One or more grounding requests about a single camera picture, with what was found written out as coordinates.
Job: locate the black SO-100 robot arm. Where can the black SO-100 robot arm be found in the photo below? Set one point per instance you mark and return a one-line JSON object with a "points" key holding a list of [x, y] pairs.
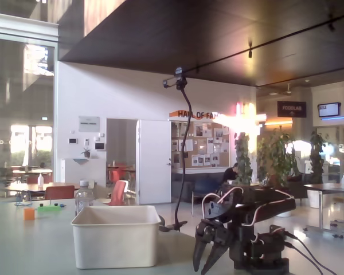
{"points": [[271, 204]]}

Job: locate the dark wooden table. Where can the dark wooden table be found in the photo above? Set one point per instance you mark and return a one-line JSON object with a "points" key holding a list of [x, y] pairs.
{"points": [[324, 187]]}

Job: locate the wall monitor screen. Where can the wall monitor screen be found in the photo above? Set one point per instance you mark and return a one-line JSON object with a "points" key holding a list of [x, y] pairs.
{"points": [[329, 110]]}

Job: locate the cork bulletin board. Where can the cork bulletin board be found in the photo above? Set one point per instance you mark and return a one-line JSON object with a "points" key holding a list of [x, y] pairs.
{"points": [[206, 146]]}

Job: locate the white wall notice sign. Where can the white wall notice sign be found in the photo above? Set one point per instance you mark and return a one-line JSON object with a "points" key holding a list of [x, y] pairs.
{"points": [[89, 123]]}

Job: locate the green flat block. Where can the green flat block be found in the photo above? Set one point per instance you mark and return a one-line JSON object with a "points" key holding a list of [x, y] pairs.
{"points": [[48, 209]]}

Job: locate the black ceiling track spotlight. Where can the black ceiling track spotlight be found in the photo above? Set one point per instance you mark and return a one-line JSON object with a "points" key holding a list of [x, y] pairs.
{"points": [[250, 51], [331, 26]]}

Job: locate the clear plastic water bottle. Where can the clear plastic water bottle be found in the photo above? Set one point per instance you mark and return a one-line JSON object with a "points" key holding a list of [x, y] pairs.
{"points": [[84, 199]]}

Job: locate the red chair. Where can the red chair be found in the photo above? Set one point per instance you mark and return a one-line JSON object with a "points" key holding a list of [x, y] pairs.
{"points": [[59, 192]]}

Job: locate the white round planter pot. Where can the white round planter pot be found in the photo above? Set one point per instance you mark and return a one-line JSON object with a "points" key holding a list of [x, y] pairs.
{"points": [[285, 213]]}

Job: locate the orange hall of fame sign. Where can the orange hall of fame sign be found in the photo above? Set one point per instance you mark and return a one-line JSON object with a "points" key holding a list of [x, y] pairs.
{"points": [[197, 115]]}

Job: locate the white plastic bin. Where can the white plastic bin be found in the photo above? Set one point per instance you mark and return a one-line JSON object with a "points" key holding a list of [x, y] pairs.
{"points": [[114, 240]]}

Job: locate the black foodlab sign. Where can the black foodlab sign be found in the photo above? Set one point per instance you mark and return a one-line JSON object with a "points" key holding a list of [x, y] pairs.
{"points": [[291, 109]]}

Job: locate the white sanitizer pump bottle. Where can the white sanitizer pump bottle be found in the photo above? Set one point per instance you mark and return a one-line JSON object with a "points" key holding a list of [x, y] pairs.
{"points": [[40, 180]]}

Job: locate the black gooseneck webcam mount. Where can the black gooseneck webcam mount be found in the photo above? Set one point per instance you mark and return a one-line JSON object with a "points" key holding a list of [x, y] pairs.
{"points": [[183, 172]]}

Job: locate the white door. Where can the white door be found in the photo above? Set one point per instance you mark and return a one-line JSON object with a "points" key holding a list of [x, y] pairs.
{"points": [[154, 163]]}

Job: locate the blue armchair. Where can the blue armchair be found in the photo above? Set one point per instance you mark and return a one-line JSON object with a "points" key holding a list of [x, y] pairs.
{"points": [[206, 186]]}

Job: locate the coral plastic chair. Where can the coral plastic chair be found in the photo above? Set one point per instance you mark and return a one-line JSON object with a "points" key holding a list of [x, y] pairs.
{"points": [[119, 192]]}

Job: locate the slim green potted plant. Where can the slim green potted plant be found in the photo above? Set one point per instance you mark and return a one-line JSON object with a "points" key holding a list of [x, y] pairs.
{"points": [[316, 160]]}

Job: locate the round wooden table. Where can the round wooden table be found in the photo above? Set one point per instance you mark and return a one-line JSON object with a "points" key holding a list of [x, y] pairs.
{"points": [[31, 186]]}

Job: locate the small potted shelf plant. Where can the small potted shelf plant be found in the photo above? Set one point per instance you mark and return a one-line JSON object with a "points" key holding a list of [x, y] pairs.
{"points": [[86, 152]]}

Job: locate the orange cube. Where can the orange cube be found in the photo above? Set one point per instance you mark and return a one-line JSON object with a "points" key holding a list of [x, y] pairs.
{"points": [[29, 214]]}

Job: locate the seated person in black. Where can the seated person in black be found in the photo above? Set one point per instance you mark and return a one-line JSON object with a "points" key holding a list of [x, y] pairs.
{"points": [[230, 174]]}

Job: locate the tall climbing green plant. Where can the tall climbing green plant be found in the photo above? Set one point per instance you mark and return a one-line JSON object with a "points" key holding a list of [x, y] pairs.
{"points": [[243, 160]]}

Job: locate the large leafy potted plant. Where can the large leafy potted plant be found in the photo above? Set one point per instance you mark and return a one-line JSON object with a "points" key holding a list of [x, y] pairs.
{"points": [[276, 160]]}

